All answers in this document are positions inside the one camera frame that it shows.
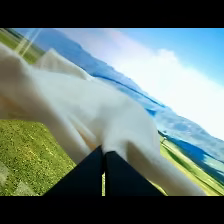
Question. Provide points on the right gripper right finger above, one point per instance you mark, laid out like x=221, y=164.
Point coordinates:
x=126, y=178

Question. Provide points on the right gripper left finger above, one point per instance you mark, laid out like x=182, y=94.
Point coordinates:
x=85, y=180

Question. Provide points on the white garment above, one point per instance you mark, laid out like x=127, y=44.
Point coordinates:
x=86, y=103

